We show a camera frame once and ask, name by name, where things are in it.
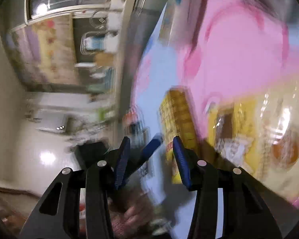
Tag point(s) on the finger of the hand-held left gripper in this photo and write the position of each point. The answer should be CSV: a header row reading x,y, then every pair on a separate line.
x,y
152,147

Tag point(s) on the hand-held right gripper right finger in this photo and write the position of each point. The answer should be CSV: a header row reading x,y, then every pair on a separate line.
x,y
182,164

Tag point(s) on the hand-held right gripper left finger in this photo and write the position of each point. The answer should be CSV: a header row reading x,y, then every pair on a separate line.
x,y
122,161

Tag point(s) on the yellow cardboard box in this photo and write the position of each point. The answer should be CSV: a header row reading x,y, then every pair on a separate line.
x,y
177,117

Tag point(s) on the clear yellow printed plastic bag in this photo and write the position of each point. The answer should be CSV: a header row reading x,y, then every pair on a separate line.
x,y
264,142

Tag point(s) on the person's left hand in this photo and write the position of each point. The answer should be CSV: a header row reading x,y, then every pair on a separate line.
x,y
132,214

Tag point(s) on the white appliance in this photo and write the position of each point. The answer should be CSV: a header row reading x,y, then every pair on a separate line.
x,y
52,123

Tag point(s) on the wooden cutting board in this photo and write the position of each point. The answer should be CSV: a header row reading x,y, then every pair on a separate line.
x,y
103,59

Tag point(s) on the blue white detergent jug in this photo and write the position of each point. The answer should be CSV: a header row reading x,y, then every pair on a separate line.
x,y
96,42

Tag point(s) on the wall poster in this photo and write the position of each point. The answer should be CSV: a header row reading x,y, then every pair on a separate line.
x,y
47,52

